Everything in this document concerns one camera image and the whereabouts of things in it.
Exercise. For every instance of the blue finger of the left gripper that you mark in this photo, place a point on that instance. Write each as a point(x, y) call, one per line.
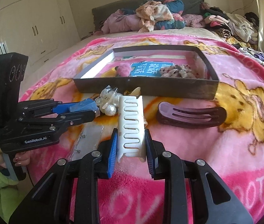
point(85, 105)

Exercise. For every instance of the white plastic hair claw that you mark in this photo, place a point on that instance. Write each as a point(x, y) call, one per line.
point(131, 128)

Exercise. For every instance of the dark green headboard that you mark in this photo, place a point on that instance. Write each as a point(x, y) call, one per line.
point(101, 13)

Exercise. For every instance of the shallow dark cardboard box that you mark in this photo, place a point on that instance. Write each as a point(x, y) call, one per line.
point(114, 66)

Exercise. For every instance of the pearl translucent hair claw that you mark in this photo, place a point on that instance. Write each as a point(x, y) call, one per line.
point(108, 101)

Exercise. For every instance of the pile of folded bedding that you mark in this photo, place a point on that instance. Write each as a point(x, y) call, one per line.
point(150, 16)

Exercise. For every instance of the pile of clothes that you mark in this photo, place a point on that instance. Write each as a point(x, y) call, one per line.
point(235, 29)

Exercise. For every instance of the cream built-in wardrobe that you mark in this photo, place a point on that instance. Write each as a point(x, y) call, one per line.
point(39, 29)

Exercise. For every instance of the beige spiral hair clip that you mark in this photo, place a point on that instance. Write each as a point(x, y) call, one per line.
point(136, 92)

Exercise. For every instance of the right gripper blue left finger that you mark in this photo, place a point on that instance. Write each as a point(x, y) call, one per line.
point(112, 153)

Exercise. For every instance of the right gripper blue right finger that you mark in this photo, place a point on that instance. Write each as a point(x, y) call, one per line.
point(151, 154)

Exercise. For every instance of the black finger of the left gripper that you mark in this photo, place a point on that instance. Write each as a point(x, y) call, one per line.
point(65, 120)

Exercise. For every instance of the clear earring stud packet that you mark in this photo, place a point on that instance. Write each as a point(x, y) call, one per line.
point(87, 141)

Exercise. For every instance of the blue printed card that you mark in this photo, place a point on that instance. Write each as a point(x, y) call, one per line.
point(148, 68)

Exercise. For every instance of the sheer glitter bow clip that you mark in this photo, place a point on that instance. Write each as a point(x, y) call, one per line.
point(178, 71)

